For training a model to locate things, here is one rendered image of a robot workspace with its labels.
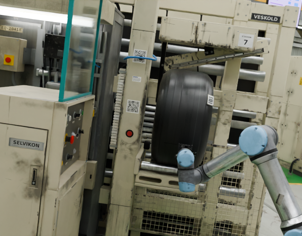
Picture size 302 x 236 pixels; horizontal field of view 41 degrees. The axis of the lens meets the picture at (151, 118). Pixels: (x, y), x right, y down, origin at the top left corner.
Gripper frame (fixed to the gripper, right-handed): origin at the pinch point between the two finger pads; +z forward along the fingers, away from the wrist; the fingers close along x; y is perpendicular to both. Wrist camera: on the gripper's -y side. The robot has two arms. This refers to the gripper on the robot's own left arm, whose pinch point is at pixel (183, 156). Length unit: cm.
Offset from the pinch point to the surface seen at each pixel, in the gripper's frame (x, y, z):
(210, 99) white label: -9.9, 32.4, -0.5
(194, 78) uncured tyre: -0.2, 42.9, 6.4
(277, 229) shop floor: -113, -78, 199
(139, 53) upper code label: 33, 53, 11
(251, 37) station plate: -32, 76, 35
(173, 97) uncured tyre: 9.5, 30.3, -3.2
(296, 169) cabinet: -208, -35, 467
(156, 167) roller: 13.4, -9.5, 11.1
